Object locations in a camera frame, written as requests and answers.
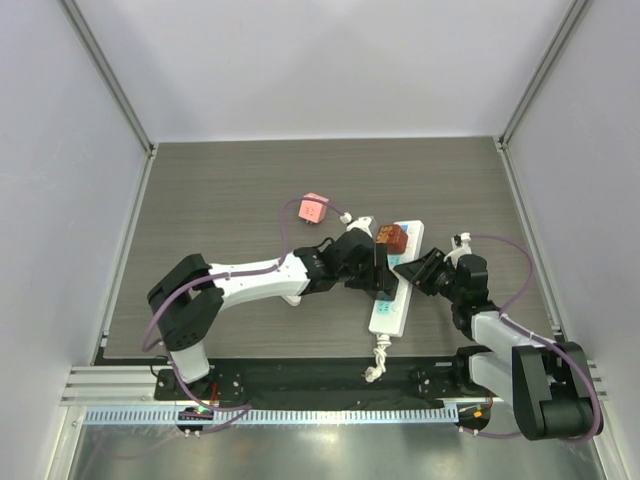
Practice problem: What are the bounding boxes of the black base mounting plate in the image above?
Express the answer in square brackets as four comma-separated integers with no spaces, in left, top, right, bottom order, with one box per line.
[154,355,511,407]

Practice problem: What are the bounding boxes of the white coiled power cord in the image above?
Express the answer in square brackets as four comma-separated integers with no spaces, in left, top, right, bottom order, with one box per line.
[362,333,393,384]

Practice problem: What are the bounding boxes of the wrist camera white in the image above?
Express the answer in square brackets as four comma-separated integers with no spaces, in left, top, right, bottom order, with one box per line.
[446,232,472,267]
[340,212,378,238]

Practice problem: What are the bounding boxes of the white power strip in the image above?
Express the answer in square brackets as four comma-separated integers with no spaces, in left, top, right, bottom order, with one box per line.
[369,220,424,337]

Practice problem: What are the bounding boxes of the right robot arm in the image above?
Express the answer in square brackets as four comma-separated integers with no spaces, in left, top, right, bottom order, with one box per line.
[394,248,603,441]

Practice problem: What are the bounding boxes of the pink cube plug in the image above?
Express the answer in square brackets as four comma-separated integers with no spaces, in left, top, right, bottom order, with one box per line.
[298,193,328,224]

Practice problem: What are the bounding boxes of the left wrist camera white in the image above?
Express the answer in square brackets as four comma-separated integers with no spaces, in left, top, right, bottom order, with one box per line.
[340,212,378,238]

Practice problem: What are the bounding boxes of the red-brown plug adapter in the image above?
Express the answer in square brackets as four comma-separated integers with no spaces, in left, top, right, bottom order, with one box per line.
[375,224,408,255]

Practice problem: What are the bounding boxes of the aluminium frame post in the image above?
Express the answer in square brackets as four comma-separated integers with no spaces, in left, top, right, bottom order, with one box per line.
[498,0,596,151]
[58,0,157,157]

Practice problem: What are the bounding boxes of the white triangular socket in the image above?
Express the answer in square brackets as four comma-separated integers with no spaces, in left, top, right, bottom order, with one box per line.
[282,296,301,306]

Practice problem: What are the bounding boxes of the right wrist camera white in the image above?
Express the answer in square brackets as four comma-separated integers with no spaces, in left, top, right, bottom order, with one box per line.
[446,232,472,267]

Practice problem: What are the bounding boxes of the left aluminium frame post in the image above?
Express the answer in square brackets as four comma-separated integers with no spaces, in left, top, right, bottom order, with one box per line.
[58,0,157,157]

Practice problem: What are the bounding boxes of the white slotted cable duct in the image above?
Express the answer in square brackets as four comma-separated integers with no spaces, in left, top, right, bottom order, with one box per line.
[84,404,459,428]

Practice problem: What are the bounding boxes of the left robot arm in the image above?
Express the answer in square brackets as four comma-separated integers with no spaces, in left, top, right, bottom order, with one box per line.
[147,229,398,400]

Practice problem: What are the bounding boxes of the right aluminium frame post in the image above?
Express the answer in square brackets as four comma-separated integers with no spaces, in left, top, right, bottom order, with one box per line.
[498,0,596,151]

